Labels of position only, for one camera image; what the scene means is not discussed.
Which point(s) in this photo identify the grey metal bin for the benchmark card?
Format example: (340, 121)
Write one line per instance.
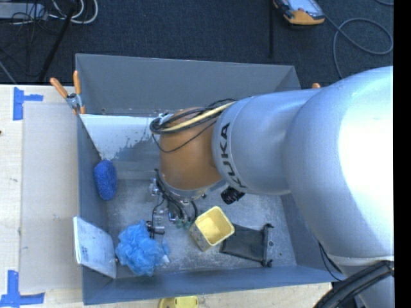
(180, 82)

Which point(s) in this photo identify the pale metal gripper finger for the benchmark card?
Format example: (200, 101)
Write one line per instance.
(154, 224)
(157, 232)

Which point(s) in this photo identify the pale flat board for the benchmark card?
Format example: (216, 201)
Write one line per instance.
(48, 184)

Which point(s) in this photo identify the black mesh pouch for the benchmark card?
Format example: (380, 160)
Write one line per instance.
(247, 244)

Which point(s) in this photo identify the white paper packet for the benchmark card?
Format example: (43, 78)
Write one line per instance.
(94, 247)

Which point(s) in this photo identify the blue mesh bath puff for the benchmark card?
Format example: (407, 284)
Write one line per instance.
(139, 252)

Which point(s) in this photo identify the blue sponge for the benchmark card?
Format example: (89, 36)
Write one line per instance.
(105, 180)

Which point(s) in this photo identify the yellow square cup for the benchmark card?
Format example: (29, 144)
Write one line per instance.
(212, 228)

